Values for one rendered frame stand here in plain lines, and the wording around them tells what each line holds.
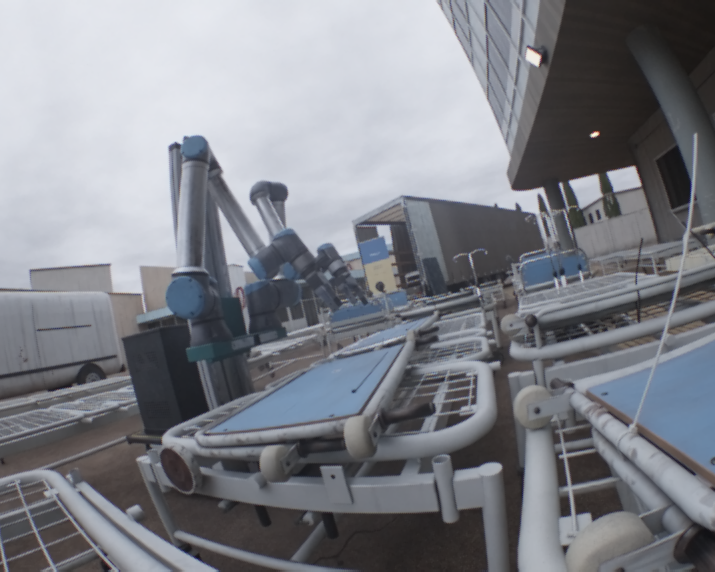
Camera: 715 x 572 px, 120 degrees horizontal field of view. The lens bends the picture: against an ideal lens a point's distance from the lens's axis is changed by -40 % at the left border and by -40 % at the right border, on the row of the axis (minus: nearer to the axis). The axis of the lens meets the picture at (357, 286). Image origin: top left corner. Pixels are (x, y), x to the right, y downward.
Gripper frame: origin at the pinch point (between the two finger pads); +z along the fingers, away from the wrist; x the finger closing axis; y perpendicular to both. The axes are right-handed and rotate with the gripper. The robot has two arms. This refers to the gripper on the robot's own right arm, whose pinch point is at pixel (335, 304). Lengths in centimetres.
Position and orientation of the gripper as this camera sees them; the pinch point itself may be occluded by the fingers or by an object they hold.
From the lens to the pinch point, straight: 127.1
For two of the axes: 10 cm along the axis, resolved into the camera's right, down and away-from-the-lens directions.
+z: 6.1, 8.0, 0.2
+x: -0.7, 0.7, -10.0
